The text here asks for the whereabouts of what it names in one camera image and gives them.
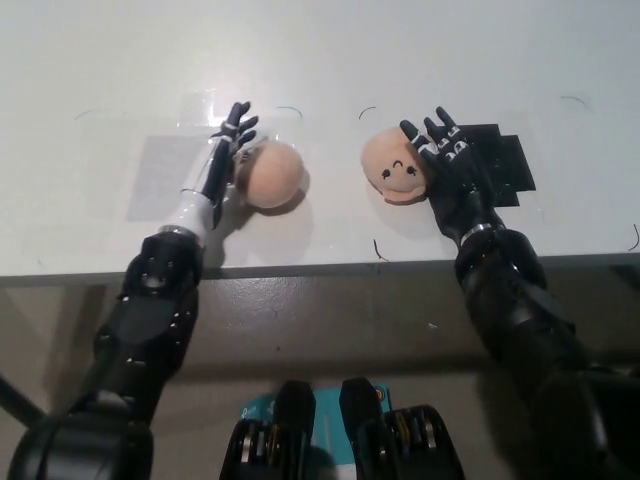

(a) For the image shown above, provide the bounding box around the left black robot body block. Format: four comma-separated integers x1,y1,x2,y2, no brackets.
219,379,319,480

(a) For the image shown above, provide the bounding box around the right black robot body block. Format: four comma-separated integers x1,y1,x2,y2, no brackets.
338,378,464,480

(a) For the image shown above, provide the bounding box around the peach dumpling toy smiling face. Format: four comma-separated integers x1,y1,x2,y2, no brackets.
360,125,432,206

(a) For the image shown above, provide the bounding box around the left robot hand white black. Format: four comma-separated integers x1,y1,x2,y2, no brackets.
162,101,261,246

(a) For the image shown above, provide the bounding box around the clear plastic film sheet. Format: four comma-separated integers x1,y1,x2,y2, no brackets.
87,89,304,241

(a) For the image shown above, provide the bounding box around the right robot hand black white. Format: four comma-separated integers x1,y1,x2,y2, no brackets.
398,105,502,246

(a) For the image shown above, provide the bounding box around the black tape square patch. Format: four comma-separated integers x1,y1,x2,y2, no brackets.
460,122,539,208

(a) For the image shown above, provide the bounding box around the black robot body block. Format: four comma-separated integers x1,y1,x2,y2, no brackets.
338,378,464,480
219,379,319,480

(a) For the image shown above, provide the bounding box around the peach dumpling toy laughing face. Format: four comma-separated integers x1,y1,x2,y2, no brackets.
232,141,308,209

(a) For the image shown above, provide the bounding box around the grey tape square patch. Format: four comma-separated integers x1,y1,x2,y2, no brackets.
124,134,241,222

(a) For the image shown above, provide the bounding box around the black table leg brace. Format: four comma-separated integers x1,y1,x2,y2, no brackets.
0,374,45,426

